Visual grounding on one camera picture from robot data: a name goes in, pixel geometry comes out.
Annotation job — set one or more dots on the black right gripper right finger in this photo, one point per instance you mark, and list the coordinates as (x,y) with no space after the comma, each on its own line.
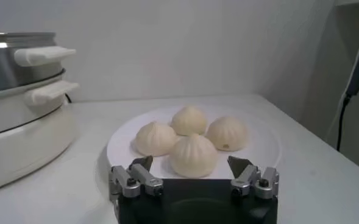
(246,179)

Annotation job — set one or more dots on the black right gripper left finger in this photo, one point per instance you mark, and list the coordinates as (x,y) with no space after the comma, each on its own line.
(127,182)

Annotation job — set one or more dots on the white round plate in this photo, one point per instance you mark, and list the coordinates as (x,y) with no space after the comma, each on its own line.
(258,152)

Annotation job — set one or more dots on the white steamed baozi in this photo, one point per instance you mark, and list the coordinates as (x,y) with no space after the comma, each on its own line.
(228,133)
(193,155)
(189,120)
(154,139)

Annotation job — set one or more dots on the white electric pot base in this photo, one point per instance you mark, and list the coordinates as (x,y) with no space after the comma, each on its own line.
(20,146)

